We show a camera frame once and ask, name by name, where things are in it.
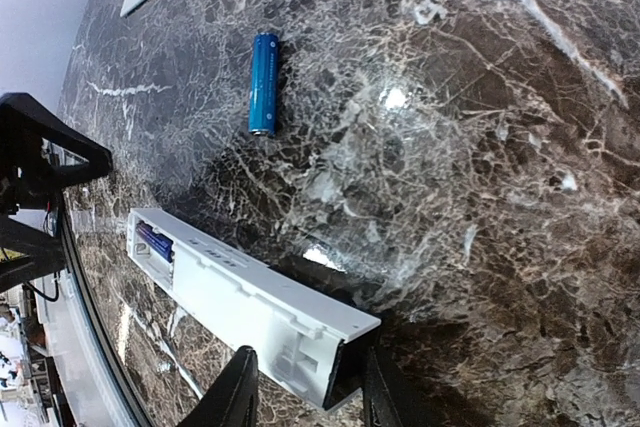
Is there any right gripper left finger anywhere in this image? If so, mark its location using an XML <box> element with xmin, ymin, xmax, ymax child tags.
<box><xmin>178</xmin><ymin>346</ymin><xmax>259</xmax><ymax>427</ymax></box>

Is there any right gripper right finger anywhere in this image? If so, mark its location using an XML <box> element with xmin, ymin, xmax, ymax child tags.
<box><xmin>363</xmin><ymin>346</ymin><xmax>430</xmax><ymax>427</ymax></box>

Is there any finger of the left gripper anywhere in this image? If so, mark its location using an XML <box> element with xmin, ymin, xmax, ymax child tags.
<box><xmin>1</xmin><ymin>216</ymin><xmax>65</xmax><ymax>292</ymax></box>
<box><xmin>1</xmin><ymin>93</ymin><xmax>113</xmax><ymax>210</ymax></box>

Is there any white remote control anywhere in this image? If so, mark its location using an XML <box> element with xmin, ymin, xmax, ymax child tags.
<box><xmin>127</xmin><ymin>208</ymin><xmax>381</xmax><ymax>411</ymax></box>

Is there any blue battery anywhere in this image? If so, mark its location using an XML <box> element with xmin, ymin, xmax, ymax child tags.
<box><xmin>136</xmin><ymin>221</ymin><xmax>174</xmax><ymax>263</ymax></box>
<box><xmin>248</xmin><ymin>33</ymin><xmax>279</xmax><ymax>136</ymax></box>

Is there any black front rail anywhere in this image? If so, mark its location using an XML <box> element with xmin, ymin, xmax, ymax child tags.
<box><xmin>57</xmin><ymin>195</ymin><xmax>153</xmax><ymax>426</ymax></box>

